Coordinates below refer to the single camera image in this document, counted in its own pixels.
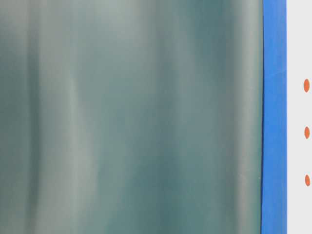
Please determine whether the middle orange dot mark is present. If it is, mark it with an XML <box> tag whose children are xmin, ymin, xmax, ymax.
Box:
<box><xmin>304</xmin><ymin>126</ymin><xmax>310</xmax><ymax>139</ymax></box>

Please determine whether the orange dot mark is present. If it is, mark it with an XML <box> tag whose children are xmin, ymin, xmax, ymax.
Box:
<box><xmin>305</xmin><ymin>175</ymin><xmax>311</xmax><ymax>187</ymax></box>
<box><xmin>303</xmin><ymin>79</ymin><xmax>310</xmax><ymax>93</ymax></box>
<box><xmin>304</xmin><ymin>126</ymin><xmax>310</xmax><ymax>139</ymax></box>

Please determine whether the upper orange dot mark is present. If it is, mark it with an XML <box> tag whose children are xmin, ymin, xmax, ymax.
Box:
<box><xmin>303</xmin><ymin>79</ymin><xmax>310</xmax><ymax>93</ymax></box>

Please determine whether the lower orange dot mark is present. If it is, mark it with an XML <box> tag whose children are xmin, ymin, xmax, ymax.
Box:
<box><xmin>305</xmin><ymin>175</ymin><xmax>311</xmax><ymax>187</ymax></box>

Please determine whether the blurred grey-green foreground panel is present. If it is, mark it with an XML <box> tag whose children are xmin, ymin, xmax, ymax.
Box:
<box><xmin>0</xmin><ymin>0</ymin><xmax>263</xmax><ymax>234</ymax></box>

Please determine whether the white paper sheet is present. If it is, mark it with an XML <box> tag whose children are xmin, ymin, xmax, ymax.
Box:
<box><xmin>287</xmin><ymin>0</ymin><xmax>312</xmax><ymax>234</ymax></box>

